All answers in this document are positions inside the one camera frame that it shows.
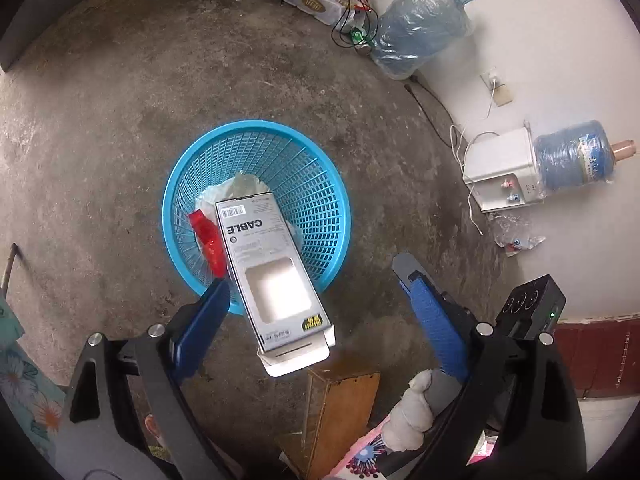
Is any grey cable box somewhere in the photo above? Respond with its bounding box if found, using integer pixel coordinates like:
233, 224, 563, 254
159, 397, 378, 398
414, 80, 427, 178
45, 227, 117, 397
214, 192, 338, 378

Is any red plastic wrapper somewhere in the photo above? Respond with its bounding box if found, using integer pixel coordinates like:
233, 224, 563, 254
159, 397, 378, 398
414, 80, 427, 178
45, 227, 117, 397
188, 209, 227, 278

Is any white gloved right hand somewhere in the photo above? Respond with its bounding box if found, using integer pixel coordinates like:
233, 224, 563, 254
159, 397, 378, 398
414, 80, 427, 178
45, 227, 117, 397
381, 370, 462, 452

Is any small wooden stool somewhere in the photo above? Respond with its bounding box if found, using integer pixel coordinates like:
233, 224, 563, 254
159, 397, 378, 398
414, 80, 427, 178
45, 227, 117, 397
277, 359, 381, 479

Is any white water dispenser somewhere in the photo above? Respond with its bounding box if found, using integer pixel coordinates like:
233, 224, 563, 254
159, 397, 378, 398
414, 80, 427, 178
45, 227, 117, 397
463, 127, 544, 214

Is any floral quilt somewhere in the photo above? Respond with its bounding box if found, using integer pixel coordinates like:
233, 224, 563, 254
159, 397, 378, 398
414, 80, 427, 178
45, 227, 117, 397
0, 297, 65, 465

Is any blue water jug on dispenser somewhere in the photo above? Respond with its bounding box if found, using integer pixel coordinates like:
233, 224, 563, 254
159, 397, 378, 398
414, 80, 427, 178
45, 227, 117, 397
534, 120, 615, 194

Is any blue plastic waste basket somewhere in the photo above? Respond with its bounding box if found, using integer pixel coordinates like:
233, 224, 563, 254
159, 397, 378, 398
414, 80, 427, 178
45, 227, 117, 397
160, 120, 352, 295

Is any empty water jug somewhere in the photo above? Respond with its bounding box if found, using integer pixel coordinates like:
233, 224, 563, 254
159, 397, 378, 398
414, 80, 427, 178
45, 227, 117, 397
370, 0, 474, 80

